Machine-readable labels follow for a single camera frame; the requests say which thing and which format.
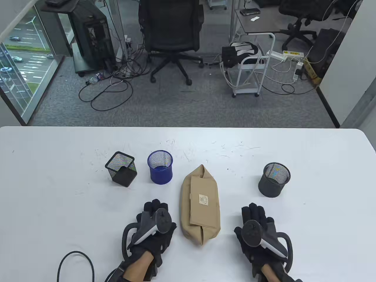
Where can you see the brown top desk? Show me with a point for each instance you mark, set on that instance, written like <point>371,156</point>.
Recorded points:
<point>258,26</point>

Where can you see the black square mesh pen holder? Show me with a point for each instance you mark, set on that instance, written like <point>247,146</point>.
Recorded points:
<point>124,177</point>

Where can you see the black mesh office chair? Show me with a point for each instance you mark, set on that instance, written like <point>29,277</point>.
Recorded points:
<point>173,26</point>

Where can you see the flat black device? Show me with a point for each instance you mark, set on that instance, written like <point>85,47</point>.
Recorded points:
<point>249,11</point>

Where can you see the person's left hand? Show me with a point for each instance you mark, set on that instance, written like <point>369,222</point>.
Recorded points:
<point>157,243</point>

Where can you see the beige velcro pouch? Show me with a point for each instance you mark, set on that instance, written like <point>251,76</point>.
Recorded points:
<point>199,211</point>

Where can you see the large black bag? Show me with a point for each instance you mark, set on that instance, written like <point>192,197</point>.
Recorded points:
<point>326,50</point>

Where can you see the yellow label power strip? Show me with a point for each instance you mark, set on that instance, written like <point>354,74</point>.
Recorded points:
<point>293,54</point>

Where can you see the white rolling cart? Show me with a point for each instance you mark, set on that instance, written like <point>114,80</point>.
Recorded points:
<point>249,88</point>

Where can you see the clear plastic bottle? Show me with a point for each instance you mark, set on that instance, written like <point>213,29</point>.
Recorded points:
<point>95,78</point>

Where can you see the grey white hand controller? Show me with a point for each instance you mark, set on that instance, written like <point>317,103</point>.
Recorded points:
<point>163,220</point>
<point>251,233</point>

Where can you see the blue round mesh pen holder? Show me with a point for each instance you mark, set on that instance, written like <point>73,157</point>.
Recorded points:
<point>160,176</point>

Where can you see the black keyboard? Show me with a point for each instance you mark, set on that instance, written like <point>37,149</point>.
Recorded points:
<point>55,2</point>

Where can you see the yellow cardboard box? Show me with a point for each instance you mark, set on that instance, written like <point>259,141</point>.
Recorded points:
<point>311,72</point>

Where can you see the black swivel office chair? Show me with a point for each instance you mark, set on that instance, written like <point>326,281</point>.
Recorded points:
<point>305,8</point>

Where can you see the white power adapter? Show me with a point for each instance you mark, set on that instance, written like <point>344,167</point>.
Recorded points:
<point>299,66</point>

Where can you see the white power strip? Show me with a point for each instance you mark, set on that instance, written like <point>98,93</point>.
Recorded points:
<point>277,55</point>

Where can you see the black computer tower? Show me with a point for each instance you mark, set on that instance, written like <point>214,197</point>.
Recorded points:
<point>94,32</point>

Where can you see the black left wrist tracker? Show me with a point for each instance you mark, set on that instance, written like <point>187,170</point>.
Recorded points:
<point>116,274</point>

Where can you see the black wrist tracker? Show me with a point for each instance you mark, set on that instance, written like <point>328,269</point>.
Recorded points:
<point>116,274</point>
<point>290,279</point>

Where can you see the black round mesh pen holder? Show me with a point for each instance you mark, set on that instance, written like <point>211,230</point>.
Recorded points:
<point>270,188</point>

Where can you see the person's right hand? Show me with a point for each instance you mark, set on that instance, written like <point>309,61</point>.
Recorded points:
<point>254,213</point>

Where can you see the black right wrist tracker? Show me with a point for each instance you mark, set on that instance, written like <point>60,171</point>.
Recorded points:
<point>290,279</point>

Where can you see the person's right forearm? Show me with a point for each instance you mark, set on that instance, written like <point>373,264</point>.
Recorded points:
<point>271,274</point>

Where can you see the black and white bag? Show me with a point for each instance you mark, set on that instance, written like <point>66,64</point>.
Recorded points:
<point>235,55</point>

